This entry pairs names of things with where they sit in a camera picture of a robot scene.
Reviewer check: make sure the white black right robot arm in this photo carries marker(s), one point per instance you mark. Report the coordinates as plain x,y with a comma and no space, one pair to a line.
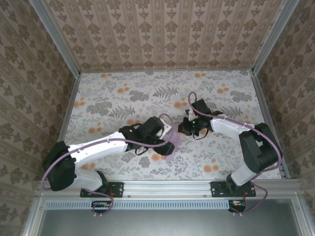
242,175

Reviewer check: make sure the short aluminium frame post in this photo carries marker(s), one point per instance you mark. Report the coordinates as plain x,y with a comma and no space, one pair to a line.
33,216
301,221

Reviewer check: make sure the grey metal panel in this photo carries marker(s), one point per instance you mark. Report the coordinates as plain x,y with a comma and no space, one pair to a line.
157,223

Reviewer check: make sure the aluminium mounting rail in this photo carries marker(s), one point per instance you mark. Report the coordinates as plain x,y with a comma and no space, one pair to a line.
167,188

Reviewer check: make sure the floral patterned table cover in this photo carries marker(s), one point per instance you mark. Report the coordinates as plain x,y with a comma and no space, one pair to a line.
147,167

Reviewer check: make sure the purple paper sheet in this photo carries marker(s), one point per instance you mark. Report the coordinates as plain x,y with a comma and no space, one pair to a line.
176,140

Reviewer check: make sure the thin aluminium frame rail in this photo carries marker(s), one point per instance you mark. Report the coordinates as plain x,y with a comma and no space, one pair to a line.
123,71

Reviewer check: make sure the aluminium frame side rail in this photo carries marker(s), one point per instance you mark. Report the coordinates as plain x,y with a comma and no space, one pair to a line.
262,99
65,123

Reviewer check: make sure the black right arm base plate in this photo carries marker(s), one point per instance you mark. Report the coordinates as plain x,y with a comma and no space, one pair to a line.
217,189

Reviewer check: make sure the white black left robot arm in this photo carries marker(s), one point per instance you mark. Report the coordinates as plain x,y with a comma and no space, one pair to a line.
98,151

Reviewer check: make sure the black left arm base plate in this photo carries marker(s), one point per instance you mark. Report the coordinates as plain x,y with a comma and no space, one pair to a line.
118,189

